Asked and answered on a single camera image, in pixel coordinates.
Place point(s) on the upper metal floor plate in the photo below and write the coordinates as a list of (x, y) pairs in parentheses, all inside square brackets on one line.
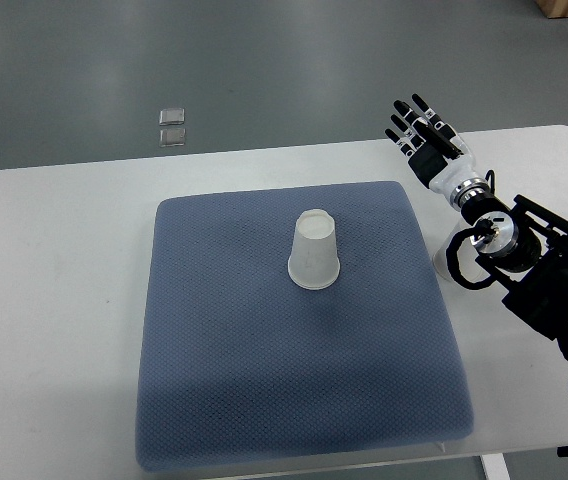
[(172, 116)]

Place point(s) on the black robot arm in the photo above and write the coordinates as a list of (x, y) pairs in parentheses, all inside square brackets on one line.
[(524, 249)]

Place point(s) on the white paper cup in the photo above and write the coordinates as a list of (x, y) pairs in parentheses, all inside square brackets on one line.
[(313, 263), (441, 257)]

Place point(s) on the blue mesh cushion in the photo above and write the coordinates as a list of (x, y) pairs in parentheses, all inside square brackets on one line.
[(240, 364)]

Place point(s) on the white paper cup on cushion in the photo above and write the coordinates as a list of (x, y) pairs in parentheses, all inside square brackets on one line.
[(313, 263)]

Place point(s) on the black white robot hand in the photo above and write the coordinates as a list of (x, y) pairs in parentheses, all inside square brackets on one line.
[(438, 157)]

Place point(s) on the white table leg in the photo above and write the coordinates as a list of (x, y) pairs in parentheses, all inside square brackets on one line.
[(494, 467)]

